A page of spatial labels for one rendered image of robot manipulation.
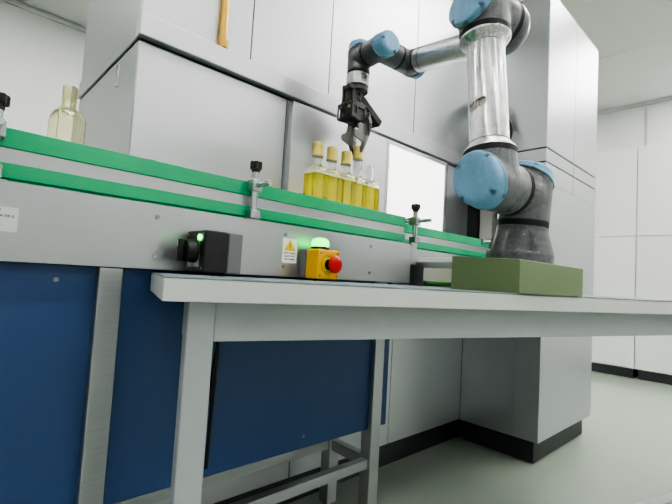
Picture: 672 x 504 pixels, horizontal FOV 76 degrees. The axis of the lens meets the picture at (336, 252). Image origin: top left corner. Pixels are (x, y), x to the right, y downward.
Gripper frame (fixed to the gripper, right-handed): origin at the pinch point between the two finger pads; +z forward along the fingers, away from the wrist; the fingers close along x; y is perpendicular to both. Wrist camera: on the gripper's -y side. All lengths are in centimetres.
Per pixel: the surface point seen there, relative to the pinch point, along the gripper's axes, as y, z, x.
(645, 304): -32, 45, 72
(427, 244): -34.9, 28.1, 4.3
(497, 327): 11, 51, 55
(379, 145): -23.2, -9.7, -11.8
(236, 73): 39.4, -15.1, -12.5
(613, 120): -416, -142, -34
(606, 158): -371, -89, -28
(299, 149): 15.4, 1.6, -11.6
